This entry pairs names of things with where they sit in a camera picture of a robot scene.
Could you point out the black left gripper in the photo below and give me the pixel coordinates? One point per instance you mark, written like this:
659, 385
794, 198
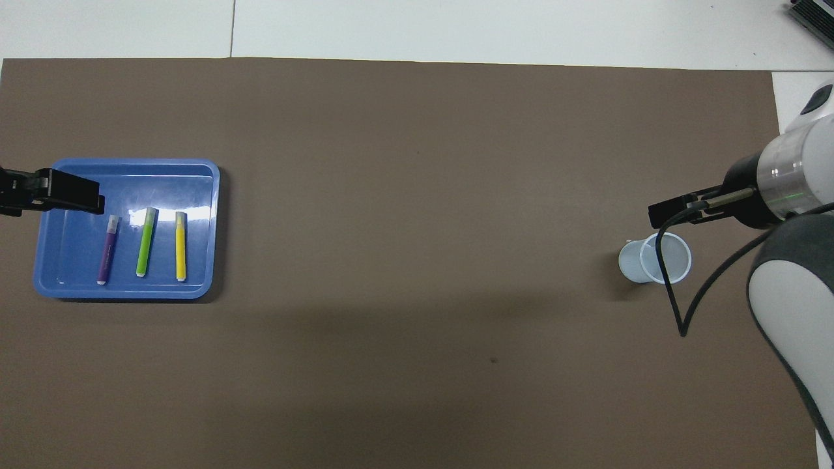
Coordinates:
23, 189

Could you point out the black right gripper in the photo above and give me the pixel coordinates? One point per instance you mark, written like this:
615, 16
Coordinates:
749, 189

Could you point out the purple marker pen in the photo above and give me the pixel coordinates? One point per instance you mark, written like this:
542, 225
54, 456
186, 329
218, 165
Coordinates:
107, 251

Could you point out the green marker pen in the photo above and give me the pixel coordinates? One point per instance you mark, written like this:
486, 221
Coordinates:
146, 244

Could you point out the yellow marker pen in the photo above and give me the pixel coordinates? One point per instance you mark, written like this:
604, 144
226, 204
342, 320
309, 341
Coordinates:
180, 247

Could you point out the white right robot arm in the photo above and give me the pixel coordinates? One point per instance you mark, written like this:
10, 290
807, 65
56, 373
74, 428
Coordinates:
791, 293

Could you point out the blue plastic tray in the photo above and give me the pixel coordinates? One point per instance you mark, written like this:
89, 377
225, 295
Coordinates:
124, 228

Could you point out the translucent plastic cup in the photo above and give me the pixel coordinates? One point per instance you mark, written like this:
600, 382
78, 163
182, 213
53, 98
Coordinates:
635, 264

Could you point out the grey laptop corner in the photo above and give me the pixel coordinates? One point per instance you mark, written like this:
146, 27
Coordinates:
814, 14

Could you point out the brown table mat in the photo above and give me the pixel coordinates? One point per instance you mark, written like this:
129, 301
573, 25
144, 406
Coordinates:
417, 195

